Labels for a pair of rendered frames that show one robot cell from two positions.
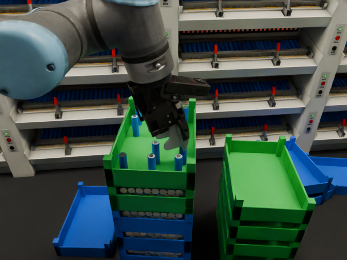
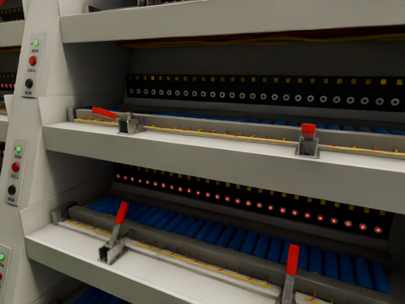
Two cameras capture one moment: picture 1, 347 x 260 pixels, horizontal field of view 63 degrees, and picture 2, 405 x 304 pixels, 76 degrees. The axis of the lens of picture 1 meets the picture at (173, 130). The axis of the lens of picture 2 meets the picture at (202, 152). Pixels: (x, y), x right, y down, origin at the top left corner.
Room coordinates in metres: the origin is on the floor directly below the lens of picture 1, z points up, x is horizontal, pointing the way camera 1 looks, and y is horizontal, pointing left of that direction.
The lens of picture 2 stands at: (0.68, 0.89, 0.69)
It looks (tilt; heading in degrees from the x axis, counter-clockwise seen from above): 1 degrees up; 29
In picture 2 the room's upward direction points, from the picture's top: 8 degrees clockwise
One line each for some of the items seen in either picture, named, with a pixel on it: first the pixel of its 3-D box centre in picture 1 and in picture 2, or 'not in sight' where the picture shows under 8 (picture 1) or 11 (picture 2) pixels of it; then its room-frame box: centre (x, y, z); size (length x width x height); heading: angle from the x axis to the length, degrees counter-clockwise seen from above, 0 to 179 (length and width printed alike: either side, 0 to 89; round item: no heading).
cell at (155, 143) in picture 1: (156, 152); not in sight; (0.55, 0.04, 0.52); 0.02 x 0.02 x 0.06
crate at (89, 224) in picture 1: (93, 215); not in sight; (0.74, 0.32, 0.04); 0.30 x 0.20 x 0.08; 178
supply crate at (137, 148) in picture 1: (157, 136); not in sight; (0.61, 0.04, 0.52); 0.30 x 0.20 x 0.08; 176
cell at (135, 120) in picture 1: (135, 125); not in sight; (0.67, 0.11, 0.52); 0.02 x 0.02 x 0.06
